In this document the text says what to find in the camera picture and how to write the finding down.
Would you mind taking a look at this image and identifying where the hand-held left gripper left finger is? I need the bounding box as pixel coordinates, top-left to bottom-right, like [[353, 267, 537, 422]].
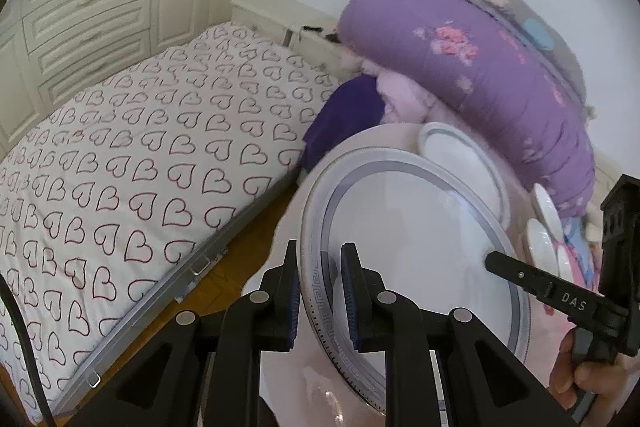
[[67, 239, 303, 427]]

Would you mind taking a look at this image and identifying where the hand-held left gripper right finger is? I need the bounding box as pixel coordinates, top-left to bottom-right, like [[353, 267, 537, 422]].
[[340, 243, 566, 427]]

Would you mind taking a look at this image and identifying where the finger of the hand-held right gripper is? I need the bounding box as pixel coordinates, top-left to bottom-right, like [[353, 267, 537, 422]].
[[484, 249, 626, 326]]

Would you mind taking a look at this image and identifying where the white ceramic bowl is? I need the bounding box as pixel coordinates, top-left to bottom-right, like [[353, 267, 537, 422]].
[[522, 219, 576, 282], [531, 183, 568, 248]]

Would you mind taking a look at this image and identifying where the large white patterned-rim plate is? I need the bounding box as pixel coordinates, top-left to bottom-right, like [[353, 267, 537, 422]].
[[298, 138, 532, 418]]

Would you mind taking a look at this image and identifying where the small white grey-rim plate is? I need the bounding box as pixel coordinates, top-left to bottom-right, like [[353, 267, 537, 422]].
[[417, 122, 511, 228]]

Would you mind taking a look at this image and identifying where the person's right hand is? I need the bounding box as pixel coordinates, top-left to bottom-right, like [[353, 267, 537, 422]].
[[547, 331, 640, 426]]

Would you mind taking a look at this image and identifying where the blue and pink pillow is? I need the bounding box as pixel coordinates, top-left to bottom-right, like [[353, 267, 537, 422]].
[[560, 216, 601, 293]]

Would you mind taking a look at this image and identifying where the round pink printed table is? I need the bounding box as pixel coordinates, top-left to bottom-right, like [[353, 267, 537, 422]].
[[240, 122, 601, 427]]

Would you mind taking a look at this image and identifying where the dark purple cloth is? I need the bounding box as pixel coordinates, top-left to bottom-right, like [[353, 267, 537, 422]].
[[302, 74, 388, 172]]

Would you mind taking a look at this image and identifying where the heart-print mattress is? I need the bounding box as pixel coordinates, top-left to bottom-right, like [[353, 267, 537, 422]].
[[0, 21, 346, 425]]

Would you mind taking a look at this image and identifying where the light pink blanket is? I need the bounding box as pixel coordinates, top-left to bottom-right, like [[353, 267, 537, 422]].
[[345, 52, 476, 140]]

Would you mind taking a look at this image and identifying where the purple floral quilt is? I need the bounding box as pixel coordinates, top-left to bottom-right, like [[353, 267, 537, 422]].
[[336, 0, 596, 218]]

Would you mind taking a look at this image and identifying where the grey floral pillow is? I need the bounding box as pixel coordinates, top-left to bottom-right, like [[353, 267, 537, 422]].
[[447, 0, 593, 108]]

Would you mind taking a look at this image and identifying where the cream nightstand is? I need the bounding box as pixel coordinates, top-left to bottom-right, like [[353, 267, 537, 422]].
[[231, 0, 351, 68]]

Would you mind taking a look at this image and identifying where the black cable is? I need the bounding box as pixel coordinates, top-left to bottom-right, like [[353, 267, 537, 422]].
[[0, 277, 56, 427]]

